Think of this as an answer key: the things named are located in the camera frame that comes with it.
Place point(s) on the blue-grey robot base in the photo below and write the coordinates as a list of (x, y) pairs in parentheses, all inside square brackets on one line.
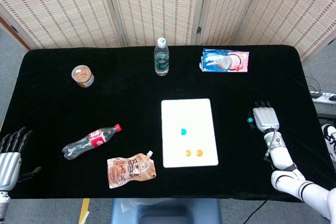
[(168, 211)]

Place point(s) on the woven bamboo folding screen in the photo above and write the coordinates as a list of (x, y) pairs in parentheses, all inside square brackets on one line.
[(157, 3)]

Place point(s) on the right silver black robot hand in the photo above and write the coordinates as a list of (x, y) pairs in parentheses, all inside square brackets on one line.
[(265, 117)]

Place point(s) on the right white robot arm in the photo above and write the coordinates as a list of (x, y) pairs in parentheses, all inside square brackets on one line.
[(282, 158)]

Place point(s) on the empty red-label cola bottle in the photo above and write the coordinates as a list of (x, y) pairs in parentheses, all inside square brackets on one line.
[(89, 141)]

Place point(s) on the white rectangular board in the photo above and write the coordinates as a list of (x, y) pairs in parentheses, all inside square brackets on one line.
[(189, 119)]

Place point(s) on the round clear plastic snack jar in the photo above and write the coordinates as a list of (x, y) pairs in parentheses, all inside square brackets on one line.
[(82, 75)]

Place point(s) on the brown peanut butter spout pouch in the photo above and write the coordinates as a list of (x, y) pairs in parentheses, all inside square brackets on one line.
[(128, 171)]

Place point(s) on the white power strip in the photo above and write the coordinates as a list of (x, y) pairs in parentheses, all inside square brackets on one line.
[(324, 96)]

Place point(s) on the black velvet tablecloth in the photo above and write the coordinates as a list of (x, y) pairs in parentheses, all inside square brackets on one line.
[(131, 103)]

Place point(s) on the clear green-label water bottle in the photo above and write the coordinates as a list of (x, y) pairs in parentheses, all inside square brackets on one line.
[(161, 61)]

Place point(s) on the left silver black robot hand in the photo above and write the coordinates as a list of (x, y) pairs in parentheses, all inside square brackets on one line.
[(9, 166)]

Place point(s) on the yellow floor tape strip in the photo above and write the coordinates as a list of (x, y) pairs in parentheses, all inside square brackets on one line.
[(84, 211)]

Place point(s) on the cyan round token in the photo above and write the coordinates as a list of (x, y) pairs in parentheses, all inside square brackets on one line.
[(183, 131), (250, 119)]

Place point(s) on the blue pink Oreo cookie pack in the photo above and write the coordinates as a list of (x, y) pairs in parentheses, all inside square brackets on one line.
[(223, 60)]

